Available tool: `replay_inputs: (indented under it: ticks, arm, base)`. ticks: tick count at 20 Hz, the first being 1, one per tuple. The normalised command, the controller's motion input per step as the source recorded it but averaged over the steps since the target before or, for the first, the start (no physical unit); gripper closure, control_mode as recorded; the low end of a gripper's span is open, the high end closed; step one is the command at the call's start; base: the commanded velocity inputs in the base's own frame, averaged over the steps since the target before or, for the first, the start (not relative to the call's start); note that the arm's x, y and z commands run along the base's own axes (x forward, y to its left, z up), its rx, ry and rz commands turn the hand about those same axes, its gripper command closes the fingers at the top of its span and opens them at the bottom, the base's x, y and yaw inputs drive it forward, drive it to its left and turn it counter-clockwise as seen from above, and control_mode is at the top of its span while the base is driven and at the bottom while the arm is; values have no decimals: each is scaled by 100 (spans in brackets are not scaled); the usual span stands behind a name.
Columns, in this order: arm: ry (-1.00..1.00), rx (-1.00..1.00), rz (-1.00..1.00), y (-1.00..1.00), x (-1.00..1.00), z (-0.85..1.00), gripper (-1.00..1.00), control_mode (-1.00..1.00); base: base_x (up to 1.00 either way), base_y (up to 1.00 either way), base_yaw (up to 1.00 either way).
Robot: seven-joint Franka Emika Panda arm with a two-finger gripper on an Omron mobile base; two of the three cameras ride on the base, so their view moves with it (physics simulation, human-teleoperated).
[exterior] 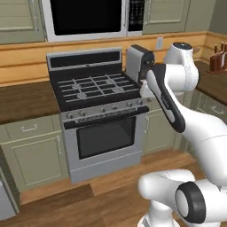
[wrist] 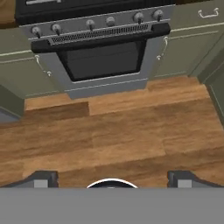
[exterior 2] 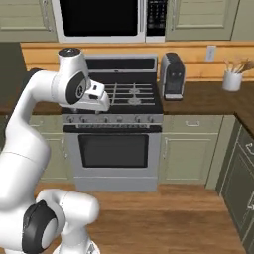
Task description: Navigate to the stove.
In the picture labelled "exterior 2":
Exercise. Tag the wooden spatula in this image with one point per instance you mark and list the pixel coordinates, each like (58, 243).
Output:
(248, 65)

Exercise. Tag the green wall cupboard door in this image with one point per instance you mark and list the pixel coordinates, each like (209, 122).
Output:
(23, 20)
(201, 18)
(245, 20)

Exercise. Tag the dark green cupboard run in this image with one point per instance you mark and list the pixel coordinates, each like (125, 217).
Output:
(238, 185)

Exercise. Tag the silver stove bottom drawer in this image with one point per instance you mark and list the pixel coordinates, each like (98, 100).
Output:
(115, 184)

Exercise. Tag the wooden spoon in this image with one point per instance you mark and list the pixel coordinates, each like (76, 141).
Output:
(236, 67)
(227, 65)

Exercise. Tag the silver stove knob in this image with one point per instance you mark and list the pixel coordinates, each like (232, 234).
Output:
(106, 119)
(69, 118)
(138, 118)
(151, 118)
(82, 118)
(119, 118)

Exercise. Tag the oven door with dark window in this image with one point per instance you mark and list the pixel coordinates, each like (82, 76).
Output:
(114, 150)

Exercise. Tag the silver stove with oven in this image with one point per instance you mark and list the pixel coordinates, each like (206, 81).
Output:
(115, 185)

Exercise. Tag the black gas hob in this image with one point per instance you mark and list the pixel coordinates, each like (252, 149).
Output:
(135, 94)

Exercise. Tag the green base cupboard door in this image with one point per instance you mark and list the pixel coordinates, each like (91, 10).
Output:
(190, 158)
(56, 165)

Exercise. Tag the white utensil pot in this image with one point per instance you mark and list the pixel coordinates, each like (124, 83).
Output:
(231, 81)

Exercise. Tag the white wall outlet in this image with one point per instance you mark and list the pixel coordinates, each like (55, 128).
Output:
(210, 53)

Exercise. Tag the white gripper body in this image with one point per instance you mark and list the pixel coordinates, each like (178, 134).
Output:
(96, 103)

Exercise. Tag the grey coffee machine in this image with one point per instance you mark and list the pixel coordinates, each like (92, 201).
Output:
(172, 76)

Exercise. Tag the green drawer front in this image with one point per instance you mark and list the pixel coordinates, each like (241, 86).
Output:
(208, 124)
(46, 124)

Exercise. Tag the white microwave oven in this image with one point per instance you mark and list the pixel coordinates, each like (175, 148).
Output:
(99, 18)

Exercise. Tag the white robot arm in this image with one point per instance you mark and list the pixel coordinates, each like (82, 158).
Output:
(23, 145)

